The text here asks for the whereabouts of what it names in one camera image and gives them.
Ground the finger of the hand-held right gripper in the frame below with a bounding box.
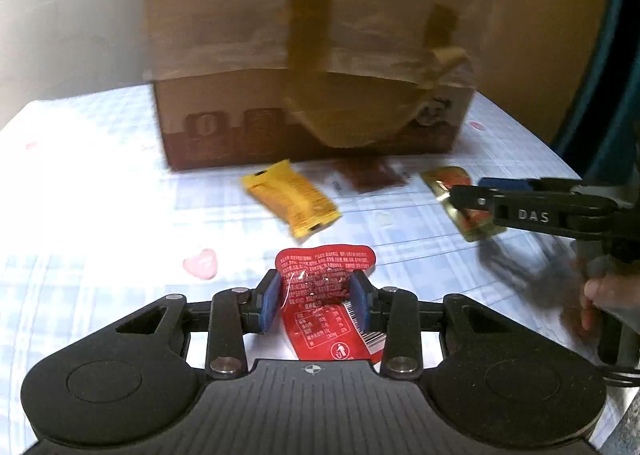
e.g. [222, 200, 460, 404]
[477, 176, 581, 196]
[447, 185, 620, 242]

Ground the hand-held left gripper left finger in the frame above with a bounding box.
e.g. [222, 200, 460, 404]
[116, 268, 282, 380]

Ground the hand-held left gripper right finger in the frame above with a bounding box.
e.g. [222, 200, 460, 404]
[348, 270, 507, 380]

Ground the gold and red snack packet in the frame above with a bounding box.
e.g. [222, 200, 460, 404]
[419, 166, 507, 243]

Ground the brown cardboard box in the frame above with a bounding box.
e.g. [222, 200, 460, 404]
[141, 0, 512, 172]

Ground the person's right hand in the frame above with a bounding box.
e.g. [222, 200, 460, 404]
[580, 257, 640, 336]

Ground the yellow snack packet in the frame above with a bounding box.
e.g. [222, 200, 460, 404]
[240, 159, 342, 240]

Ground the dark brown snack packet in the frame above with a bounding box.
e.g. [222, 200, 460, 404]
[327, 158, 408, 194]

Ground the dark blue cloth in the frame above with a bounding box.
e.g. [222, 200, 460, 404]
[550, 0, 640, 186]

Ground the orange wooden door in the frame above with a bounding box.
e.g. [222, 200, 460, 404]
[487, 0, 618, 143]

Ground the checked tablecloth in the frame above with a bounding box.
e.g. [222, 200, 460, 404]
[0, 82, 626, 436]

